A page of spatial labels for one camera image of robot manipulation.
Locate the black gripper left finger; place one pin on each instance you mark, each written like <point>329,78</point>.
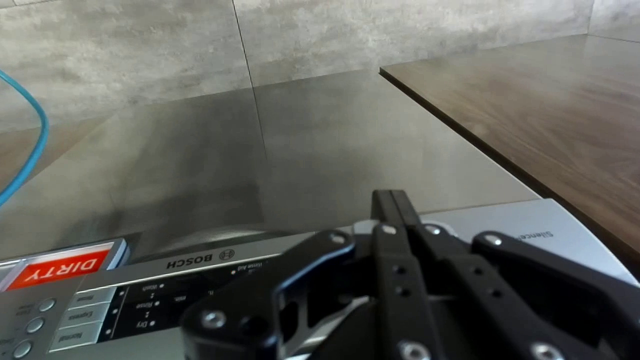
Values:
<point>392,300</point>

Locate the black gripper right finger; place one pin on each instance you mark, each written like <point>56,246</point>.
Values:
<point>507,293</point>

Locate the stainless steel Bosch dishwasher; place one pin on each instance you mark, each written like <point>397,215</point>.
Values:
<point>266,152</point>

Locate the red dirty magnet sign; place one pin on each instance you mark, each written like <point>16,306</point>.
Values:
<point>60,271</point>

